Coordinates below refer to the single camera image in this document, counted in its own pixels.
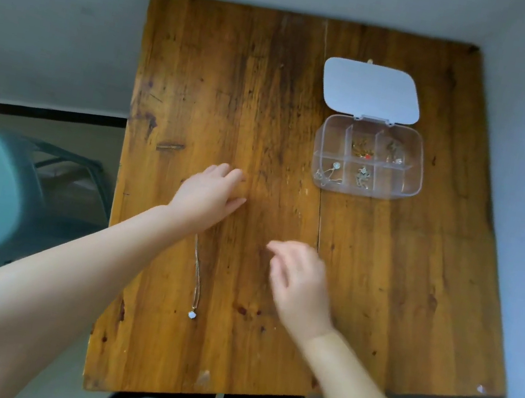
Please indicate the person's left thumb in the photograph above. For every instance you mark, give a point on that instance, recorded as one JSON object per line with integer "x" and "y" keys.
{"x": 236, "y": 205}

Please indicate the person's left forearm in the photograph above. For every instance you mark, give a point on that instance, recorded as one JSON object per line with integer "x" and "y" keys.
{"x": 35, "y": 298}

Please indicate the person's right hand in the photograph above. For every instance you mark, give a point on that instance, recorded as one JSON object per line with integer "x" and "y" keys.
{"x": 302, "y": 293}

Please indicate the silver and gold jewellery piece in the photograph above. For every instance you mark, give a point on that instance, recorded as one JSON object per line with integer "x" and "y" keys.
{"x": 394, "y": 153}

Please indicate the person's left middle finger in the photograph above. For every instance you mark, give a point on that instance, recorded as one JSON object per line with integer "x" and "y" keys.
{"x": 219, "y": 169}

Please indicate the clear plastic compartment box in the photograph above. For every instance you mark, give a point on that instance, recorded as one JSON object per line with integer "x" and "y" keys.
{"x": 365, "y": 123}

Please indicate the person's left hand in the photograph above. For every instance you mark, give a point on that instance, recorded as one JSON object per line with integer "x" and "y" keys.
{"x": 202, "y": 196}

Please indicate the person's right fingers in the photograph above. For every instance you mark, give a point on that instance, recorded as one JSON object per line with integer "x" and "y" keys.
{"x": 283, "y": 255}

